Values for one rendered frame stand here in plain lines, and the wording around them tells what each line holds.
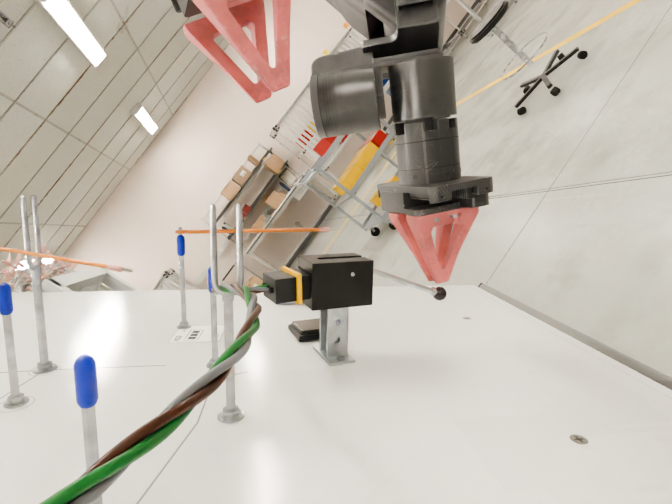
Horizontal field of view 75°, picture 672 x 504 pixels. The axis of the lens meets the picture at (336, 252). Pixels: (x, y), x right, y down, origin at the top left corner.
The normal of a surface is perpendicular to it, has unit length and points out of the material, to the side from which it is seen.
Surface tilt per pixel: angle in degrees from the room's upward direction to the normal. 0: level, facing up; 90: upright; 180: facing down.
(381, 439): 54
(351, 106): 92
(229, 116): 90
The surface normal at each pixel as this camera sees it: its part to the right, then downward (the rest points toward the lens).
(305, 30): 0.22, 0.04
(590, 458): 0.02, -0.99
